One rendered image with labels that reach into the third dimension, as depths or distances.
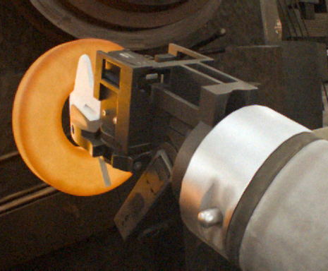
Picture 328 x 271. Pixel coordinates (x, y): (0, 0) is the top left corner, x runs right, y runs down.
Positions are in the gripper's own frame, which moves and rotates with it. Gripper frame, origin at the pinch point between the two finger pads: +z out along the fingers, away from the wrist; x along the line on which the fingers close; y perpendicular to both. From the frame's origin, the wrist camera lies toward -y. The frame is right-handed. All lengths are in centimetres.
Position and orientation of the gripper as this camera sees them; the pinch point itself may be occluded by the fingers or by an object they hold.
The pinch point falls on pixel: (83, 97)
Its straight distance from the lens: 42.9
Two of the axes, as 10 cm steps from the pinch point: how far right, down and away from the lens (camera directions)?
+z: -5.9, -3.9, 7.1
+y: 0.9, -9.0, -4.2
